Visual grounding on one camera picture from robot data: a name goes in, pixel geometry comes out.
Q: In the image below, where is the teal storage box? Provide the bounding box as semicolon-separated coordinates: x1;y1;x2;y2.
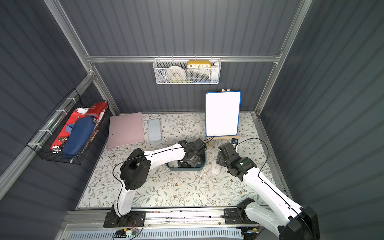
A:
166;152;206;172

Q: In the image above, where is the beige white mouse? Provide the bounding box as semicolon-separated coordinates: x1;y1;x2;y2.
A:
167;161;180;168

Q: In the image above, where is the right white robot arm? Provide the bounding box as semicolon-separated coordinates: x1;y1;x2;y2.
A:
216;143;321;240

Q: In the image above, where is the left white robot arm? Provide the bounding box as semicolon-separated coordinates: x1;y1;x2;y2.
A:
103;139;207;228

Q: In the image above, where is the floral table mat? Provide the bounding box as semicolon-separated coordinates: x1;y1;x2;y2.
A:
78;113;279;210

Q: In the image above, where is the light blue case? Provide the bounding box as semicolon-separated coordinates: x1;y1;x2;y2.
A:
148;119;162;143

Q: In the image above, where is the blue framed whiteboard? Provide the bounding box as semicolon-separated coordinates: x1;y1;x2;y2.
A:
204;91;242;139

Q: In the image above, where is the pink folder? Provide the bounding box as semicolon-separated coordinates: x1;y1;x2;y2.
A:
108;113;144;148

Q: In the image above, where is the white tape roll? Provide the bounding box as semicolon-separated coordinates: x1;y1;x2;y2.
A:
166;66;187;82

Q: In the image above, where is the yellow clock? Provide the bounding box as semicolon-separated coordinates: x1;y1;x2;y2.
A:
187;60;212;69

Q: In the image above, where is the red package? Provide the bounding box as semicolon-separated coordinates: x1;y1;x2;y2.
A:
51;102;108;154

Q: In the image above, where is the navy blue pouch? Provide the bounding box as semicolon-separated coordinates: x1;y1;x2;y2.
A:
62;117;96;159

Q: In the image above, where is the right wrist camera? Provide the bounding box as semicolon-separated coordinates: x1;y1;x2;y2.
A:
231;138;239;145

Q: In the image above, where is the white wire basket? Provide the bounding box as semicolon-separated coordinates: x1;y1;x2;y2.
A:
153;59;222;85

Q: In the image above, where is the black wire basket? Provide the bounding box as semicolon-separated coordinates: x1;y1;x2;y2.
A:
27;94;112;165

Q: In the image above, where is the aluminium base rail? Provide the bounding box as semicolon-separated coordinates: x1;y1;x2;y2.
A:
56;202;288;240

